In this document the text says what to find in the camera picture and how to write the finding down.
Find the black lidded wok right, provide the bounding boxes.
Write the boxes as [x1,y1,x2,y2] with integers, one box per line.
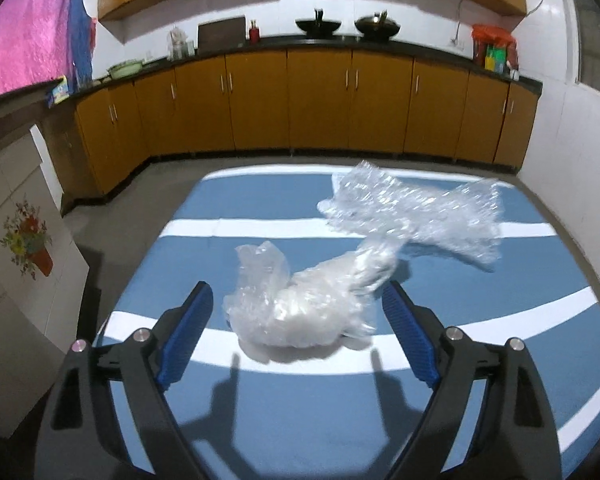
[354,11,401,42]

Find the dark cutting board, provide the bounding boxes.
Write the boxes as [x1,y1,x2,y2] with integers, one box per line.
[197,15,247,54]

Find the yellow detergent bottle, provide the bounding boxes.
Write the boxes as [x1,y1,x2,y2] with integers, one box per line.
[47,76,71,108]

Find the wooden lower cabinets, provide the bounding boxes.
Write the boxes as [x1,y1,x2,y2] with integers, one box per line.
[41,48,542,205]

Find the green basin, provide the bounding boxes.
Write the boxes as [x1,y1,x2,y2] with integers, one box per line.
[108,60,144,80]

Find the clear bag on counter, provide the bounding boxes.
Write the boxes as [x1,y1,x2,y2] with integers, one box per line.
[168,27,195,61]

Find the blue striped tablecloth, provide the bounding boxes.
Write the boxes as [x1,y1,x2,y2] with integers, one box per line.
[98,165,600,479]

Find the red bottle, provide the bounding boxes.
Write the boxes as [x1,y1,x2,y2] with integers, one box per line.
[248,20,260,44]

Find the pink purple curtain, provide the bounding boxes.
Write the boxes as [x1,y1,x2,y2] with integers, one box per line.
[0,0,96,96]

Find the black wok left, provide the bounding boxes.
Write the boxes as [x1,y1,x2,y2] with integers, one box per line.
[296,9,341,39]

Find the clear bubble wrap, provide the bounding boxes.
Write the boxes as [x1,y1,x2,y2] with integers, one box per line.
[317,162,503,268]

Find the white plastic bag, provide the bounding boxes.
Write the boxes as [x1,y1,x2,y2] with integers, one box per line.
[223,237,402,349]

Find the red bag covered rack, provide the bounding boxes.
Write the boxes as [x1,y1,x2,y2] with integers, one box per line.
[471,24,519,78]

